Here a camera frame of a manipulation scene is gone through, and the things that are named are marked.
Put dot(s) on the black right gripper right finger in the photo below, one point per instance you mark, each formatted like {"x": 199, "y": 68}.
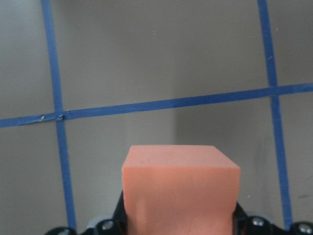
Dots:
{"x": 255, "y": 224}

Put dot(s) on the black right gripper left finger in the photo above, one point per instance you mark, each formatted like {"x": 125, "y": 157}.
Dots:
{"x": 101, "y": 225}

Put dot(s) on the orange foam block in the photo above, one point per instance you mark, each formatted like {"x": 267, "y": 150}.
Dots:
{"x": 179, "y": 190}

